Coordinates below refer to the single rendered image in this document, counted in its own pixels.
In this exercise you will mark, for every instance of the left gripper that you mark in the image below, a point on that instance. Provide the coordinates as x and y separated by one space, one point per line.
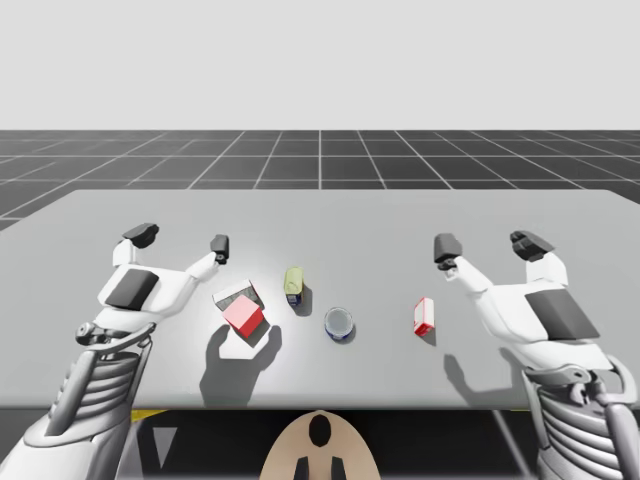
165 292

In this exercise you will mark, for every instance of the blue flat can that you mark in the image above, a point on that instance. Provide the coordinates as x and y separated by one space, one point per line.
339 324

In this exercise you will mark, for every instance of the pink cube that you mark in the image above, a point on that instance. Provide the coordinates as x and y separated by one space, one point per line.
242 317

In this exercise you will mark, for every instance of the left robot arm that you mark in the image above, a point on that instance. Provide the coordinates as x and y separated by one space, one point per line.
75 435

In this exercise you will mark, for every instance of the white and grey carton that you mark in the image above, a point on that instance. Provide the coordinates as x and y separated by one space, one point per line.
235 291

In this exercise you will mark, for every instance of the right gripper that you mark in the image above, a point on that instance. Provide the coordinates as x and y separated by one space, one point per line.
520 315

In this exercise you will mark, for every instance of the red and white carton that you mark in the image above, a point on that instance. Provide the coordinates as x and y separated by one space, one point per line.
424 316

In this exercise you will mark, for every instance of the tan robot part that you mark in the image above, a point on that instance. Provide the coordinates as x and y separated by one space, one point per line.
320 450

